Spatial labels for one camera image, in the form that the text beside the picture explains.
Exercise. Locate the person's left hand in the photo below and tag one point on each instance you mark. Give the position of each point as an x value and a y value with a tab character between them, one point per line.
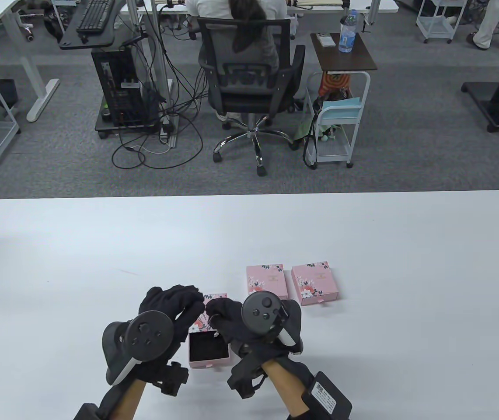
175	302

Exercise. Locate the person's right hand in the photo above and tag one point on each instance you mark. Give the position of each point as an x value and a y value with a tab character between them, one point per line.
229	319

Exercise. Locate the black VR controller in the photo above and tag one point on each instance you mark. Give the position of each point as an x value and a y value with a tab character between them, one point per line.
148	334
260	310

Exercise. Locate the pink floral jewelry box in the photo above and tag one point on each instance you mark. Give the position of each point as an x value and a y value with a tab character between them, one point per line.
266	280
317	282
207	350

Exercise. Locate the person's left forearm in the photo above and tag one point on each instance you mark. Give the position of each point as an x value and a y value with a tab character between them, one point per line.
129	400

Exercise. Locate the person's right forearm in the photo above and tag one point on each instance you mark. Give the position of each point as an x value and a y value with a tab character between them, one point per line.
284	385

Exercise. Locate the black labelled wrist sensor box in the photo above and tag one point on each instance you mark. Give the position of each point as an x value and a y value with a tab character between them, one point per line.
328	393

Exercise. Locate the grey power strip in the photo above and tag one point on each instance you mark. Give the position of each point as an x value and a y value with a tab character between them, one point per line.
167	129

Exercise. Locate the black wheeled computer platform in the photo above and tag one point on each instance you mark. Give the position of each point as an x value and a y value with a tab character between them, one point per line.
122	127

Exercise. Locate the green bag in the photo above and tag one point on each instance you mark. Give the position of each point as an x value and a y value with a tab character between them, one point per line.
306	129

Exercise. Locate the black mesh office chair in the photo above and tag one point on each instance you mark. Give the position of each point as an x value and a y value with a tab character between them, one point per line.
249	100

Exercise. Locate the black computer tower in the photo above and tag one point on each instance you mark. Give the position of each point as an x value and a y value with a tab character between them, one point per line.
118	83

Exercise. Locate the light blue folder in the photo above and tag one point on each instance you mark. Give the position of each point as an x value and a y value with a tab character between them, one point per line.
341	109

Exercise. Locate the orange patterned bag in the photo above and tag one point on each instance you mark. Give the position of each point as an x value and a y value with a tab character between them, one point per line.
334	83

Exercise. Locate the white desk with metal legs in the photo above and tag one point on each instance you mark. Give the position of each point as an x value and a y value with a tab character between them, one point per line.
157	43

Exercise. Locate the black keyboard tray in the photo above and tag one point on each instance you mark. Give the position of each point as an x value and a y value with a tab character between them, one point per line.
100	41

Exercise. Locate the brown side table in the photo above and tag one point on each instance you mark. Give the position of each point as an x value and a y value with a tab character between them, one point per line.
345	61

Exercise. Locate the white smartphone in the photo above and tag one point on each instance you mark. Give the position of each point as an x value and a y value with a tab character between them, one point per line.
326	40

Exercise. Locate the black keyboard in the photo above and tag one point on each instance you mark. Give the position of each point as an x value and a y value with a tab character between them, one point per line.
94	17

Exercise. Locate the black backpack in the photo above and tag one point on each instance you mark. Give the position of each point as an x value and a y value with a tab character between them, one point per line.
54	26

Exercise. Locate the clear water bottle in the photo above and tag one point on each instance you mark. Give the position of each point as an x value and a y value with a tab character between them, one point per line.
347	37

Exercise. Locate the white chair base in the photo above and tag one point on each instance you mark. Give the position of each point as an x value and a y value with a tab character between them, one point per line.
26	30

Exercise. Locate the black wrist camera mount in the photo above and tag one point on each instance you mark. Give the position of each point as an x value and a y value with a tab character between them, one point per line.
245	376
172	378

